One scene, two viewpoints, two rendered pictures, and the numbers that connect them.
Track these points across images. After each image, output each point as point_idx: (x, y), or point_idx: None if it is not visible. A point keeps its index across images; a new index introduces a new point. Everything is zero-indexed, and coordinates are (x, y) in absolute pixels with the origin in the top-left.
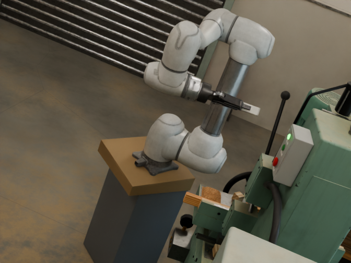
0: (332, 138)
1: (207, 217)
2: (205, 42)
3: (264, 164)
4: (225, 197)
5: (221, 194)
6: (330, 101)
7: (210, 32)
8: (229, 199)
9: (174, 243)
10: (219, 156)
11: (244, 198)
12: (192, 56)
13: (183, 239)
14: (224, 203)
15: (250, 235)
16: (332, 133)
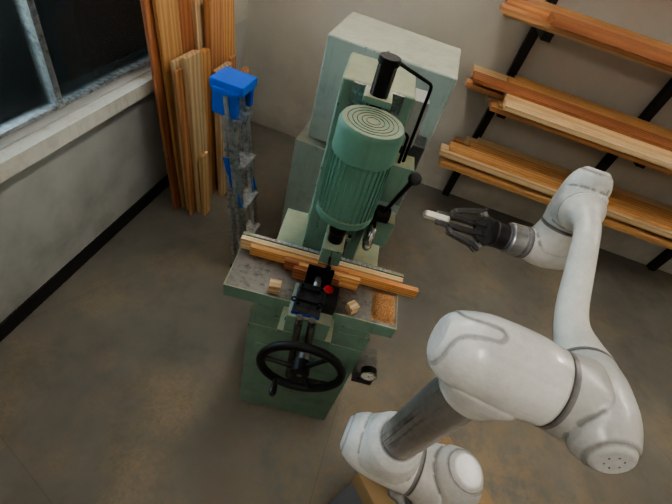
0: (405, 70)
1: None
2: (562, 285)
3: (413, 158)
4: (364, 312)
5: (370, 315)
6: (379, 117)
7: (577, 327)
8: (360, 309)
9: (376, 349)
10: (364, 413)
11: (332, 331)
12: (554, 194)
13: (366, 358)
14: (367, 301)
15: (447, 74)
16: (403, 73)
